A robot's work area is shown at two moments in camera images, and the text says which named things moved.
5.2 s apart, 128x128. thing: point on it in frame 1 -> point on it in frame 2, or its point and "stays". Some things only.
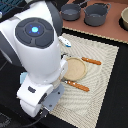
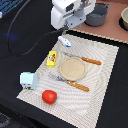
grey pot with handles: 96,14 stays
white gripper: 34,97 -> 70,13
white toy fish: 64,41 stays
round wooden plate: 76,69 stays
